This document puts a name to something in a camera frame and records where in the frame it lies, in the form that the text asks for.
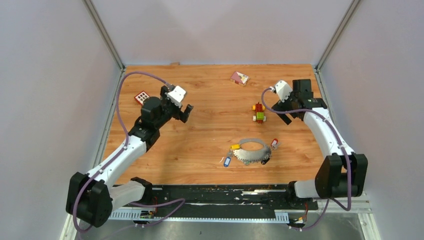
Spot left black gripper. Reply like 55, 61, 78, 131
155, 86, 194, 129

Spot red key tag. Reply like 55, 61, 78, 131
270, 138, 281, 150

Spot large perforated metal keyring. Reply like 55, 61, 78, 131
232, 138, 272, 165

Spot yellow key tag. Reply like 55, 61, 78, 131
230, 144, 241, 151

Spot blue key tag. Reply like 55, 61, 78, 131
223, 157, 231, 168

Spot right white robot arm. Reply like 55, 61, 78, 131
272, 79, 368, 209

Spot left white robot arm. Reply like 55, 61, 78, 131
65, 85, 193, 228

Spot toy brick car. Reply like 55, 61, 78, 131
252, 102, 267, 124

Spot red window toy brick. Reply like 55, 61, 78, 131
134, 91, 150, 106

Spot black key fob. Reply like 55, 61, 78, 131
261, 158, 270, 165

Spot pink patterned wooden block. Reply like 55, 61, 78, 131
230, 71, 250, 87

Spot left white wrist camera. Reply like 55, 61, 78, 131
166, 85, 187, 108

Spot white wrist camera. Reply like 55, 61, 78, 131
274, 80, 293, 102
166, 85, 187, 108

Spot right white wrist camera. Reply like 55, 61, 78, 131
274, 80, 293, 102

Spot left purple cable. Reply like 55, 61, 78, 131
72, 71, 175, 234

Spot purple cable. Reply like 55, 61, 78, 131
260, 86, 353, 212
72, 71, 175, 234

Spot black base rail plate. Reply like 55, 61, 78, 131
129, 184, 318, 218

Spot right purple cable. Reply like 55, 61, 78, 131
260, 86, 353, 212

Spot white slotted cable duct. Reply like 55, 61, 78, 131
108, 208, 290, 224

